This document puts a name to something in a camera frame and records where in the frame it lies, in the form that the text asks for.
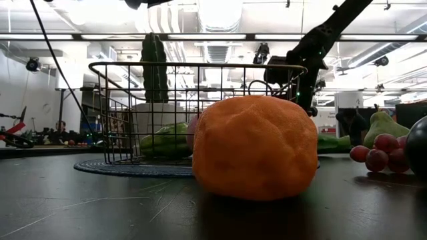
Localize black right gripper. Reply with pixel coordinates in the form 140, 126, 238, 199
263, 55, 330, 118

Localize round orange mandarin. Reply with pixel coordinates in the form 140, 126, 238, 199
192, 95, 320, 202

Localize green pear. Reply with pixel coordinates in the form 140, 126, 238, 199
362, 103, 410, 150

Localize purple grape bunch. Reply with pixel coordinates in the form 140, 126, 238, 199
349, 133, 412, 174

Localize black wire basket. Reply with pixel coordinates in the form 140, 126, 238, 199
88, 61, 308, 166

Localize dark purple plum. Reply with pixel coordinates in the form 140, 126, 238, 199
404, 115, 427, 177

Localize pink peach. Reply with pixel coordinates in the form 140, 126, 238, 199
185, 113, 203, 153

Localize green lime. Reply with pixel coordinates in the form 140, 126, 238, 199
139, 121, 193, 159

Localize person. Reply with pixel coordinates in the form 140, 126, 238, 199
49, 119, 73, 144
335, 108, 368, 147

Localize green cactus plant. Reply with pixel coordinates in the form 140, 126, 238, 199
139, 32, 170, 104

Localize white hexagonal plant pot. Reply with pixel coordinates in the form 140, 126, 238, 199
132, 102, 187, 136

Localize blue storage box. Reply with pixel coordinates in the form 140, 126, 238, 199
79, 121, 101, 136

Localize red and black device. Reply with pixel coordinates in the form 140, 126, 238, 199
0, 105, 35, 149

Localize silver ceiling air duct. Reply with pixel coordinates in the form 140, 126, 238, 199
196, 0, 244, 64

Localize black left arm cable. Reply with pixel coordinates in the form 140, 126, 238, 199
29, 0, 97, 139

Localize black aluminium table frame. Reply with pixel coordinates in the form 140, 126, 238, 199
0, 145, 107, 160

